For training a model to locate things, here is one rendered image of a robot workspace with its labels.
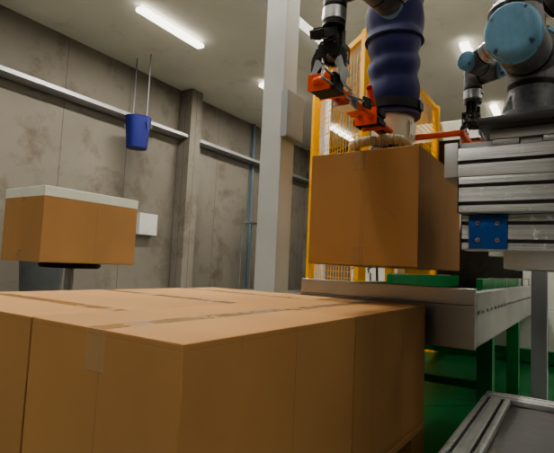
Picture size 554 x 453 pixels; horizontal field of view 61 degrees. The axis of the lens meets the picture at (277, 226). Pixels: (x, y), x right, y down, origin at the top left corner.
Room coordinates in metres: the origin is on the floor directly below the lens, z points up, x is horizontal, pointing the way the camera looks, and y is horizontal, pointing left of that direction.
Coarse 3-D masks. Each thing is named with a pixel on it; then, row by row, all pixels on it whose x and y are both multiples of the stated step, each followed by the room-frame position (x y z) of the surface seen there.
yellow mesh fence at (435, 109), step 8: (424, 96) 3.67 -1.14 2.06; (424, 104) 3.68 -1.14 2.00; (432, 104) 3.84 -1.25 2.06; (424, 112) 3.70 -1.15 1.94; (432, 112) 3.86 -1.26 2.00; (424, 120) 3.70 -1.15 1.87; (416, 128) 3.54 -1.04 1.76; (416, 144) 3.54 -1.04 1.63; (424, 144) 3.70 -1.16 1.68; (432, 144) 3.99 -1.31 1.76; (432, 152) 3.98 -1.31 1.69; (392, 272) 3.09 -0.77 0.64; (408, 272) 3.44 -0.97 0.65; (416, 272) 3.60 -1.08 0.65; (432, 272) 3.97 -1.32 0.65
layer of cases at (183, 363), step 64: (0, 320) 0.96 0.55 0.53; (64, 320) 0.87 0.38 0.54; (128, 320) 0.91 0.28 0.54; (192, 320) 0.95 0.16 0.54; (256, 320) 1.00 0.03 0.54; (320, 320) 1.06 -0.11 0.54; (384, 320) 1.34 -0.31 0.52; (0, 384) 0.95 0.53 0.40; (64, 384) 0.83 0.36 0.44; (128, 384) 0.74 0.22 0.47; (192, 384) 0.70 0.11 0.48; (256, 384) 0.83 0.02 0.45; (320, 384) 1.03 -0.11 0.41; (384, 384) 1.35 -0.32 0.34; (0, 448) 0.94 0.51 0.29; (64, 448) 0.83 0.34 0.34; (128, 448) 0.74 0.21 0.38; (192, 448) 0.71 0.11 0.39; (256, 448) 0.84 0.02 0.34; (320, 448) 1.04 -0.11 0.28; (384, 448) 1.36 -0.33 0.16
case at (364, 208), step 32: (320, 160) 1.70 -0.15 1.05; (352, 160) 1.63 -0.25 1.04; (384, 160) 1.56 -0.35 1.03; (416, 160) 1.50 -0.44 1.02; (320, 192) 1.70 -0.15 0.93; (352, 192) 1.63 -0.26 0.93; (384, 192) 1.56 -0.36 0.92; (416, 192) 1.50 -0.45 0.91; (448, 192) 1.82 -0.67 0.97; (320, 224) 1.69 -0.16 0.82; (352, 224) 1.62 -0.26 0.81; (384, 224) 1.56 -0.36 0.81; (416, 224) 1.50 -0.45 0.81; (448, 224) 1.83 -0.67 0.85; (320, 256) 1.69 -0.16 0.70; (352, 256) 1.62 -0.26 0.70; (384, 256) 1.56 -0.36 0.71; (416, 256) 1.50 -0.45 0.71; (448, 256) 1.83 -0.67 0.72
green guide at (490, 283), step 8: (480, 280) 2.32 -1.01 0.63; (488, 280) 2.45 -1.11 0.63; (496, 280) 2.67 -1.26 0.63; (504, 280) 2.89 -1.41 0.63; (512, 280) 3.20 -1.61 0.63; (520, 280) 3.57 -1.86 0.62; (528, 280) 3.38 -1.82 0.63; (480, 288) 2.32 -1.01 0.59; (488, 288) 2.45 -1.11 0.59; (496, 288) 2.67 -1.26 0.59
